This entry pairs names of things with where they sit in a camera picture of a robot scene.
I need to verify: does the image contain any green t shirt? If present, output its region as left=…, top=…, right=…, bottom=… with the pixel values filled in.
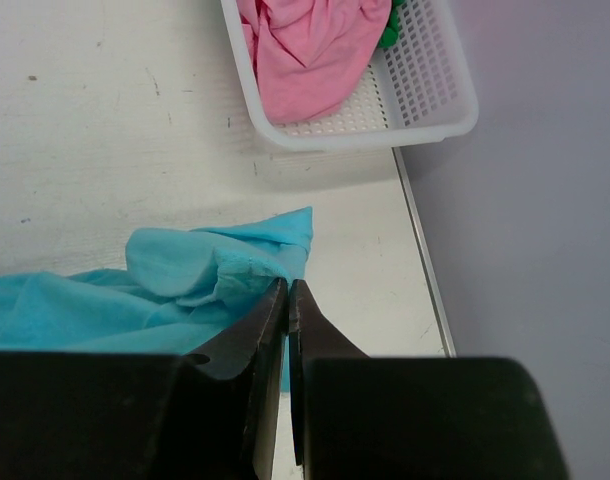
left=377, top=0, right=404, bottom=49

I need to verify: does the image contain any pink t shirt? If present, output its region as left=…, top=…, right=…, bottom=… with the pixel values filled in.
left=236, top=1, right=393, bottom=124

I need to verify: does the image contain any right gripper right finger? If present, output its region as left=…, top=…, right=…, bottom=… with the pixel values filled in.
left=289, top=280, right=568, bottom=479

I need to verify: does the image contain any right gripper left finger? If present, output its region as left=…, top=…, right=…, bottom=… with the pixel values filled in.
left=0, top=279, right=288, bottom=479

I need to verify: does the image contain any white plastic basket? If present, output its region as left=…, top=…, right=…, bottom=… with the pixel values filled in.
left=221, top=1, right=479, bottom=153

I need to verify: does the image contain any turquoise t shirt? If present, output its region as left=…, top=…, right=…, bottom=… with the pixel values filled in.
left=0, top=204, right=316, bottom=394

